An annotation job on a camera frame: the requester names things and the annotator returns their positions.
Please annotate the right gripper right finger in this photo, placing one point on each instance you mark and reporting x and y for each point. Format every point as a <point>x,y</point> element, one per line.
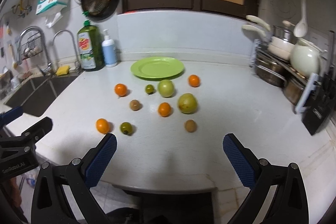
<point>289,203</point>

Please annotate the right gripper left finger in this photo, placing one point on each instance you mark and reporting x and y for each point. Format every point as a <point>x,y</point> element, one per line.
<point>50,204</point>

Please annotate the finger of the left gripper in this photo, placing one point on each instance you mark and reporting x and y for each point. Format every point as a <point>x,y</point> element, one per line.
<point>11,115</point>
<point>36,132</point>

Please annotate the orange tangerine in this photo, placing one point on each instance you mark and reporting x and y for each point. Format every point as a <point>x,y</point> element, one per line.
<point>194,81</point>
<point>164,109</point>
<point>102,126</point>
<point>120,90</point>

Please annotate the brown kiwi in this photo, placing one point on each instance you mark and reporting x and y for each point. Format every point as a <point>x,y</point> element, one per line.
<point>190,125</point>
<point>135,105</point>

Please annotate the small green tomato back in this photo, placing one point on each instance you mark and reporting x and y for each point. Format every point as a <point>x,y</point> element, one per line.
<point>149,89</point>

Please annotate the green apple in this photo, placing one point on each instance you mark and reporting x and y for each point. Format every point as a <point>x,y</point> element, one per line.
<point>166,88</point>

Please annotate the kitchen sink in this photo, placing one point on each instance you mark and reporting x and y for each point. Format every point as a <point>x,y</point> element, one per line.
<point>37,94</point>

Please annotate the chrome faucet tall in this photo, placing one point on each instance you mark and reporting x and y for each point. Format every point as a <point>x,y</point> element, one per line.
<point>49,71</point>

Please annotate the yellow sponge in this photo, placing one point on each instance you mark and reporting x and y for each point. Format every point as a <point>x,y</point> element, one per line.
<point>63,70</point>

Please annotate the chrome faucet small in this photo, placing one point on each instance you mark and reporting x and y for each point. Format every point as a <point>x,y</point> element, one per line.
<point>64,50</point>

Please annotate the green dish soap bottle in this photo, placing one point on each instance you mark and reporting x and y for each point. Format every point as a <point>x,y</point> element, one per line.
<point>90,49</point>

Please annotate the blue white pump bottle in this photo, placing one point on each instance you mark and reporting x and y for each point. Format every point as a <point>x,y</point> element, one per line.
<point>109,50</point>

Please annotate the steel pot lower right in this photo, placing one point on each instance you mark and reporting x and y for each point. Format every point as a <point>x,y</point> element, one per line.
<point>293,91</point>

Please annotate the green plate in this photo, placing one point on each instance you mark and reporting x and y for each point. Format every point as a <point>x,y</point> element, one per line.
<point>157,67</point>

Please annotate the white ceramic teapot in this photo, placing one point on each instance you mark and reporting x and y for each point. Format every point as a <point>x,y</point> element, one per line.
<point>305,57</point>

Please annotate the metal pot rack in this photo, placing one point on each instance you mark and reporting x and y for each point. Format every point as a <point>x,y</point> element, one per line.
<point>311,84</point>

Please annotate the steel lidded pot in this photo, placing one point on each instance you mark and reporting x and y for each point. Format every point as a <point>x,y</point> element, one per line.
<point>283,32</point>

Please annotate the white ladle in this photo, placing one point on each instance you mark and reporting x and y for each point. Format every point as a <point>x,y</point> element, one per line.
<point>301,27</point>

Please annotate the wire sink caddy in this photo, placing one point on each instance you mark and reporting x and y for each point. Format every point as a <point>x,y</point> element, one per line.
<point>32,47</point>

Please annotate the white pan with handle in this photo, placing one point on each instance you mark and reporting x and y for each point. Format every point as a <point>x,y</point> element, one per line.
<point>276,46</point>

